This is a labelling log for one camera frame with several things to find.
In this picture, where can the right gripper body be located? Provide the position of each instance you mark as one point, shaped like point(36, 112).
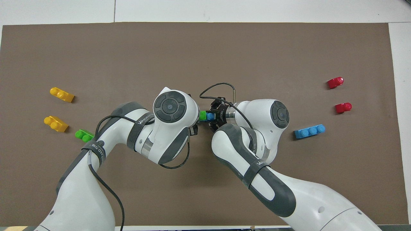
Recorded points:
point(222, 115)

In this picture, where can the small blue toy block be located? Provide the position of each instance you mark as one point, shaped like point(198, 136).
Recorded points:
point(210, 116)

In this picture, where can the green toy block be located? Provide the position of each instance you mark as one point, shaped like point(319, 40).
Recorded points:
point(203, 115)
point(84, 135)

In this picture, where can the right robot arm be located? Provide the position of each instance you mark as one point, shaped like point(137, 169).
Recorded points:
point(289, 199)

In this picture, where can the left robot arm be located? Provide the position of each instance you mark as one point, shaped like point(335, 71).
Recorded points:
point(80, 192)

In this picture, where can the long blue toy block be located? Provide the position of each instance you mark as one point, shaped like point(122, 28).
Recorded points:
point(309, 131)

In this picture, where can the red toy block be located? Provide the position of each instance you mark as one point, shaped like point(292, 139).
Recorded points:
point(343, 108)
point(335, 83)

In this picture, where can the yellow toy block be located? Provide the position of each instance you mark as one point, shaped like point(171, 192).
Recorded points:
point(62, 94)
point(56, 124)

